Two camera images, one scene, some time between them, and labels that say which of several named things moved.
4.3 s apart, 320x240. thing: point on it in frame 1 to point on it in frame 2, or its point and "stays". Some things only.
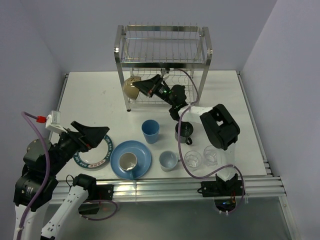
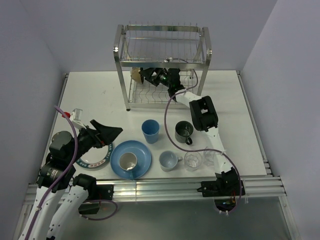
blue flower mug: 128,161 stays
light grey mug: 168,160 stays
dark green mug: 186,130 stays
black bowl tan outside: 129,89 to 135,75
